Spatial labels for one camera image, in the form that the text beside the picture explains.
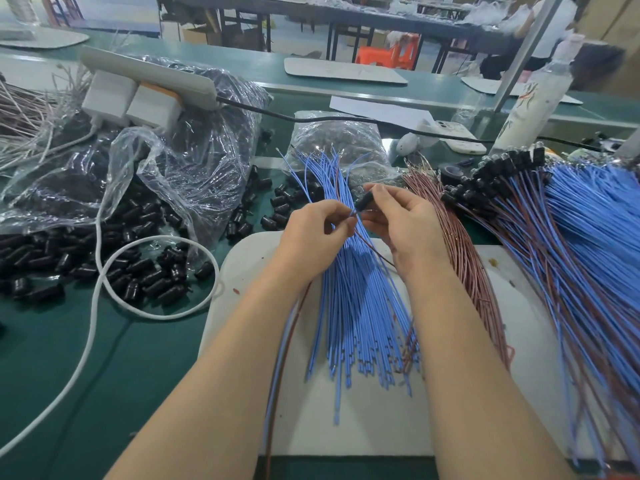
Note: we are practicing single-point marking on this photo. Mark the white paper sheet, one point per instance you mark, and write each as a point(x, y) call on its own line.
point(378, 110)

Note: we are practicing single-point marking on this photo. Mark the person's right hand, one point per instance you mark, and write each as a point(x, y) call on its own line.
point(410, 230)

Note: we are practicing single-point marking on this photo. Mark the person's left forearm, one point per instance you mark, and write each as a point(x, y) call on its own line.
point(205, 405)

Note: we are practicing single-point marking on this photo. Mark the long black-frame table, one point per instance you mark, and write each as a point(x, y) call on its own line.
point(330, 11)

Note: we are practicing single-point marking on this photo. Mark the cardboard boxes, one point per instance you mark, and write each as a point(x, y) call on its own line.
point(615, 30)

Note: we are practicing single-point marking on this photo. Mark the white orange charger adapter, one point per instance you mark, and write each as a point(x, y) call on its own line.
point(153, 107)

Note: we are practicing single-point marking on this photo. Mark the white flat device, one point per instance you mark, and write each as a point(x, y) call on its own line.
point(457, 137)

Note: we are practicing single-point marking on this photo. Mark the orange plastic stool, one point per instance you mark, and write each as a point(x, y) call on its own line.
point(390, 51)

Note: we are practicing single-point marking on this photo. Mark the slanted metal frame post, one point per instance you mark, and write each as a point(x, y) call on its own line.
point(527, 45)

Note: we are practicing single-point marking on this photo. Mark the white computer mouse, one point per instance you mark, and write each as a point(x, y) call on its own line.
point(408, 144)

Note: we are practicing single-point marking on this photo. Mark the white power strip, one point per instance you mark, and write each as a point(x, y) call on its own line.
point(148, 73)

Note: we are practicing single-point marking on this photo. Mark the small clear plastic bag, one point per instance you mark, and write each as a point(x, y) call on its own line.
point(338, 140)

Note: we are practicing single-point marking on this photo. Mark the white work board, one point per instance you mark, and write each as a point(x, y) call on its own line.
point(380, 425)

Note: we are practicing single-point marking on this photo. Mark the white spray bottle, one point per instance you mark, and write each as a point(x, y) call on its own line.
point(533, 100)

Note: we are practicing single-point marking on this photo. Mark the white flat tray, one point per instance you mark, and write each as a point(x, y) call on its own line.
point(482, 85)
point(345, 70)
point(40, 38)

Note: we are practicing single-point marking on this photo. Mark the person's left hand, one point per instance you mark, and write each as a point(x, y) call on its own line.
point(310, 245)

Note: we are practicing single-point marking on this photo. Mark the blue table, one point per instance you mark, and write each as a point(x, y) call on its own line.
point(100, 11)

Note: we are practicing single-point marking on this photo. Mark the black cap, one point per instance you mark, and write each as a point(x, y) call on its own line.
point(365, 200)

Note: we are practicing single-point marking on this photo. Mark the short metal frame post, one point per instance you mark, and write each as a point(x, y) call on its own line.
point(630, 147)

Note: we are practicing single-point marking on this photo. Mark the large clear plastic bag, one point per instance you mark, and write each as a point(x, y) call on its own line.
point(205, 150)

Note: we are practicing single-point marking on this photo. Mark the pile of black plastic caps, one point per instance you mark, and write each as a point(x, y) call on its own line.
point(40, 265)

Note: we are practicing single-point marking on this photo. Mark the person's right forearm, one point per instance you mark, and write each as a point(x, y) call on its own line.
point(480, 405)

